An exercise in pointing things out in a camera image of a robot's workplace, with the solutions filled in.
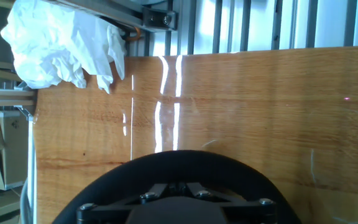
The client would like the aluminium frame beam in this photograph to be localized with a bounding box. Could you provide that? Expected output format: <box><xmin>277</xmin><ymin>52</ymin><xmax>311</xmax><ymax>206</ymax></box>
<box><xmin>47</xmin><ymin>0</ymin><xmax>155</xmax><ymax>32</ymax></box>

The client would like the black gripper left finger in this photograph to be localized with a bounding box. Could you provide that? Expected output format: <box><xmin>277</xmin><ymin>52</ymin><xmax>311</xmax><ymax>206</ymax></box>
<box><xmin>75</xmin><ymin>182</ymin><xmax>175</xmax><ymax>224</ymax></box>

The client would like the orange tube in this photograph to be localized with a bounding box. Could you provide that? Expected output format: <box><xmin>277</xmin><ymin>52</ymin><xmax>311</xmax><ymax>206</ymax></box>
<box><xmin>124</xmin><ymin>26</ymin><xmax>142</xmax><ymax>43</ymax></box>

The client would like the black steering wheel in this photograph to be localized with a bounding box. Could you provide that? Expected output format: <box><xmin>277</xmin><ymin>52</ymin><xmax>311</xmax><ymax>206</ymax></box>
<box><xmin>52</xmin><ymin>150</ymin><xmax>303</xmax><ymax>224</ymax></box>

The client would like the wooden board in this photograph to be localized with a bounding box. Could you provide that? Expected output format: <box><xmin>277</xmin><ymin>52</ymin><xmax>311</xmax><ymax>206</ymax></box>
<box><xmin>32</xmin><ymin>45</ymin><xmax>358</xmax><ymax>224</ymax></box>

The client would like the aluminium frame rail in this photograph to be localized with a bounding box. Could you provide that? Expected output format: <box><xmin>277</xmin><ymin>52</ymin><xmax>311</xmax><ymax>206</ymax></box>
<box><xmin>0</xmin><ymin>88</ymin><xmax>37</xmax><ymax>108</ymax></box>

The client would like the metal corner bracket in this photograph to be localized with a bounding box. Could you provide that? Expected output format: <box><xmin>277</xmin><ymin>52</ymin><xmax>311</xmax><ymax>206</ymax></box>
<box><xmin>140</xmin><ymin>6</ymin><xmax>178</xmax><ymax>31</ymax></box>

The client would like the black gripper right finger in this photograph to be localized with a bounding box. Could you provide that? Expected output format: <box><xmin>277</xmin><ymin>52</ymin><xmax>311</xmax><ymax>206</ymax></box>
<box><xmin>183</xmin><ymin>182</ymin><xmax>278</xmax><ymax>224</ymax></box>

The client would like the large plain cardboard box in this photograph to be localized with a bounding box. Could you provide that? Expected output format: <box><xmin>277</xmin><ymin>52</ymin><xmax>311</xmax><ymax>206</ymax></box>
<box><xmin>0</xmin><ymin>111</ymin><xmax>29</xmax><ymax>189</ymax></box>

